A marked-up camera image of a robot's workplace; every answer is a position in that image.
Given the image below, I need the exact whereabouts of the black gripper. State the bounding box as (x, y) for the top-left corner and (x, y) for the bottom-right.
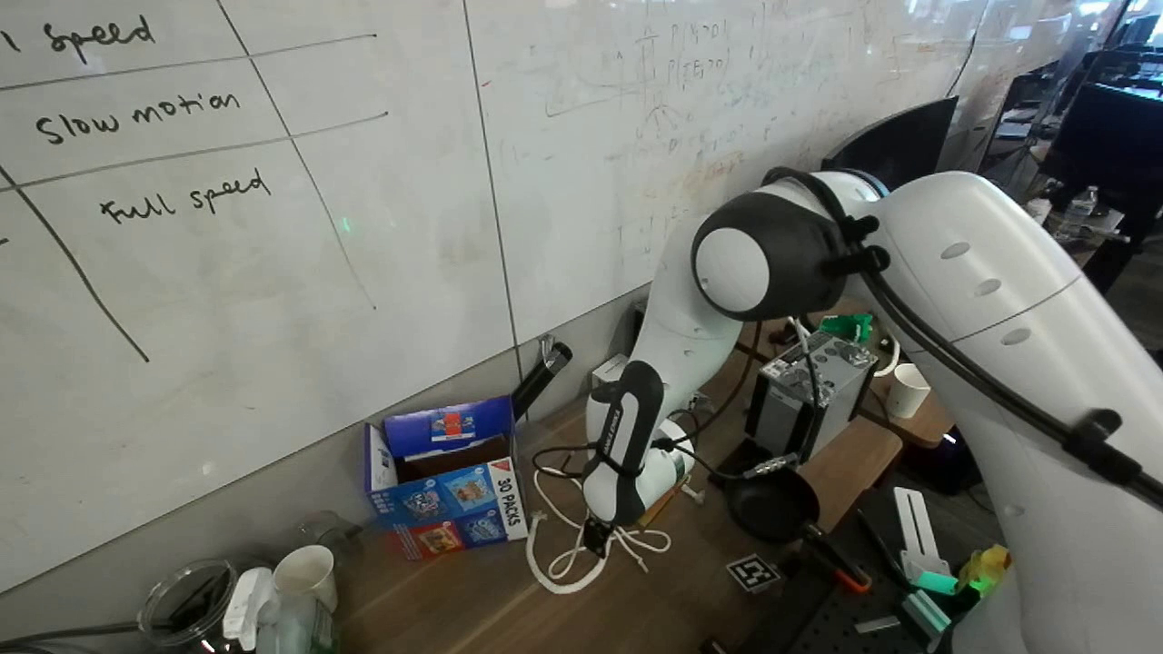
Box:
(578, 511), (619, 559)

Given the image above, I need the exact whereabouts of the thin white rope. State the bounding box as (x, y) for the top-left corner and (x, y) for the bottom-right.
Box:
(529, 447), (676, 580)

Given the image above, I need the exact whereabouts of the thick white braided rope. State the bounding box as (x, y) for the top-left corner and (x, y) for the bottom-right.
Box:
(522, 466), (632, 599)

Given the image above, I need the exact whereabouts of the blue cardboard box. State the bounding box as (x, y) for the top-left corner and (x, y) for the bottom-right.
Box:
(364, 397), (533, 563)

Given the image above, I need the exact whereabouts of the silver electronic control box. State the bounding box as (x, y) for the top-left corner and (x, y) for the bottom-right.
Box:
(740, 335), (878, 470)

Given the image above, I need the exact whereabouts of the black white fiducial marker tag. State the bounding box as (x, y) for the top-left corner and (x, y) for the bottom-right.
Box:
(723, 551), (784, 596)

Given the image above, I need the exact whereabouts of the black frying pan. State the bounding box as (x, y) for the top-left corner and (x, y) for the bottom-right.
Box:
(710, 438), (874, 599)

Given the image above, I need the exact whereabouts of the white mug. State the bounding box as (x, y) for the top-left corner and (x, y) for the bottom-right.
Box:
(271, 542), (340, 613)

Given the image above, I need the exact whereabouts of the green crocodile toy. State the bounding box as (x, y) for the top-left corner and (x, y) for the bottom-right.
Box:
(813, 308), (878, 348)

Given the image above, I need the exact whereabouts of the teal green plastic block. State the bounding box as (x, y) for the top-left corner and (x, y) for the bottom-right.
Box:
(902, 566), (962, 638)

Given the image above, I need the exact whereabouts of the white paper cup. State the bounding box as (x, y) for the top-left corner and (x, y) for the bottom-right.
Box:
(878, 360), (939, 426)

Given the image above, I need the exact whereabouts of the white crumpled cloth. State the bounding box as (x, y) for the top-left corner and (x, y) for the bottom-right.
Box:
(222, 563), (337, 654)

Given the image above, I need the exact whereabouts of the yellow green toy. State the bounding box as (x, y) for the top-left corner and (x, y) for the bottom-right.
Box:
(954, 542), (1014, 596)

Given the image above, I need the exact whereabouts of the whiteboard with handwriting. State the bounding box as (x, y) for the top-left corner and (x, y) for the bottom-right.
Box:
(0, 0), (1130, 596)

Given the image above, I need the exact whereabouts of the clear glass jar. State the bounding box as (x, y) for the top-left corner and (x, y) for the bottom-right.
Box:
(135, 557), (243, 651)

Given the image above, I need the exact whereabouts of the black computer monitor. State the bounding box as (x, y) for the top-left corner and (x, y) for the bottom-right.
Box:
(821, 94), (958, 191)

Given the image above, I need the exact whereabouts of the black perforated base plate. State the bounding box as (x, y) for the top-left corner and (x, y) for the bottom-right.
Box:
(773, 475), (1047, 654)

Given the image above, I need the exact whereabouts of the white thick cable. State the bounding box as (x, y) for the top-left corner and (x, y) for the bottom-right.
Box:
(870, 339), (904, 383)

